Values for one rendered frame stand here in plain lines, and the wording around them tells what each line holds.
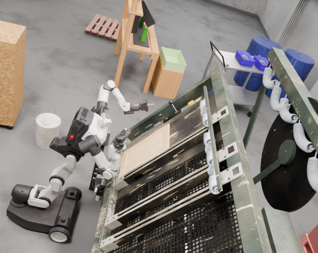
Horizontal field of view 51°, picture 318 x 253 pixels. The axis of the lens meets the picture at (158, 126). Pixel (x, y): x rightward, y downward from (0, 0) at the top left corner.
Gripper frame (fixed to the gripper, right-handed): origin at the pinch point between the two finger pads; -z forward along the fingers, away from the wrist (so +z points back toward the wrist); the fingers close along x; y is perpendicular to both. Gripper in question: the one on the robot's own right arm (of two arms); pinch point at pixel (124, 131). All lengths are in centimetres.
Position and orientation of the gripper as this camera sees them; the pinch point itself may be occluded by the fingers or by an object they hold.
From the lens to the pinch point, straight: 236.8
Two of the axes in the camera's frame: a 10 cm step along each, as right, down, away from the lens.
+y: 7.2, 6.7, -1.8
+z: -3.3, 5.6, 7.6
